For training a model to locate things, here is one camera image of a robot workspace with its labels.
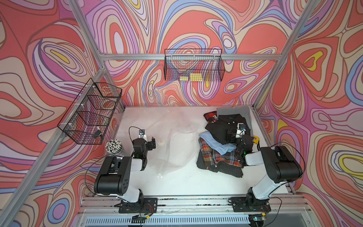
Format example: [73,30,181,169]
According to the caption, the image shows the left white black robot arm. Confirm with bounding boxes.
[94,137,156,204]

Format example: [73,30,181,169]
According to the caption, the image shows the light blue shirt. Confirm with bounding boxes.
[199,132,236,155]

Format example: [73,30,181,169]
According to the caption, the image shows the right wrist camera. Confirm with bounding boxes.
[236,123,246,138]

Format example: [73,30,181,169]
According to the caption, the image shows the black wire basket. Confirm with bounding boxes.
[57,79,123,145]
[164,47,226,81]

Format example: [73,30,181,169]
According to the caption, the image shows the black wire basket left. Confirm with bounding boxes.
[57,79,123,145]

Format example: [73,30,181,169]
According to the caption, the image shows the black button shirt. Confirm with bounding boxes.
[205,114,250,145]

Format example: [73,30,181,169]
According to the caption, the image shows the yellow sticky note blocks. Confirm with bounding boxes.
[179,73,203,82]

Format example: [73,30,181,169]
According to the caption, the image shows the black wire basket back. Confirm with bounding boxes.
[164,47,226,81]

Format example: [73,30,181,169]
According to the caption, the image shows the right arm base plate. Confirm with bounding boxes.
[228,196,271,213]

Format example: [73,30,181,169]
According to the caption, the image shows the white round bag valve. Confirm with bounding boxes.
[157,139,165,146]

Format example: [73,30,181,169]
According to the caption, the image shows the red black buffalo plaid shirt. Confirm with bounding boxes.
[203,111,218,124]

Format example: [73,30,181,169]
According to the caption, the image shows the bundle of white sticks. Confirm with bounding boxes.
[105,139,126,157]

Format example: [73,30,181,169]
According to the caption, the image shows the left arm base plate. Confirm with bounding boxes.
[115,198,158,214]

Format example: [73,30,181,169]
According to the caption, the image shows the clear plastic vacuum bag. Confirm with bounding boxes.
[116,107,203,179]

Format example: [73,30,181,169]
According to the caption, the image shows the yellow tape measure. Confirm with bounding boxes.
[253,136,261,151]

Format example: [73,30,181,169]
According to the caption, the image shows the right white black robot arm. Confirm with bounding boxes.
[232,135,303,203]

